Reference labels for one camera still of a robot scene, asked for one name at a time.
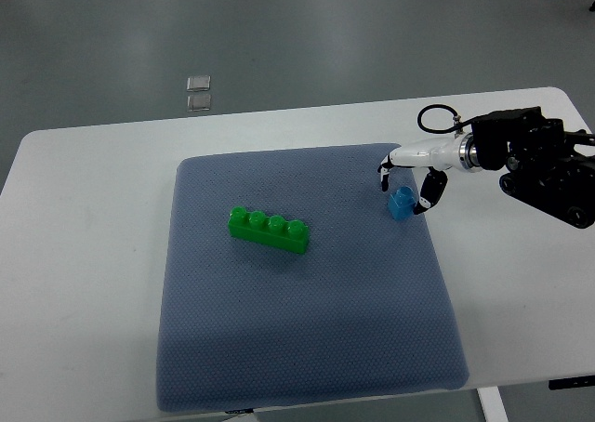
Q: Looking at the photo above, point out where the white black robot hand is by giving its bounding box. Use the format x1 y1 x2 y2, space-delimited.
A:
377 133 481 215

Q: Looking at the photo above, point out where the small blue block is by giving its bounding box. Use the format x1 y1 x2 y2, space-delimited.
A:
388 186 417 221

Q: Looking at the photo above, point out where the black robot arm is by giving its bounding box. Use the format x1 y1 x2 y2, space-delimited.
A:
468 107 594 229

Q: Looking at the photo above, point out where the long green block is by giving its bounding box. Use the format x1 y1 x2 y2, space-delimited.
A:
228 206 310 255

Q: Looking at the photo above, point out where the blue-grey fabric mat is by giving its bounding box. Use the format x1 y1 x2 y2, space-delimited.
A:
156 143 469 412

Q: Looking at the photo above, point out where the white table leg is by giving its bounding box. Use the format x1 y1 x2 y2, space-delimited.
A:
477 387 509 422

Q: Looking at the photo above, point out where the black table control panel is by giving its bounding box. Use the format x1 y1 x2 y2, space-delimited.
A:
549 375 595 390

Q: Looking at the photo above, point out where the upper metal floor plate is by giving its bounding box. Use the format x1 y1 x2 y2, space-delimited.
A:
186 75 211 92

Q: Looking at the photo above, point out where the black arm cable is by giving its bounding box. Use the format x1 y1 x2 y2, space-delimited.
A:
416 104 473 138

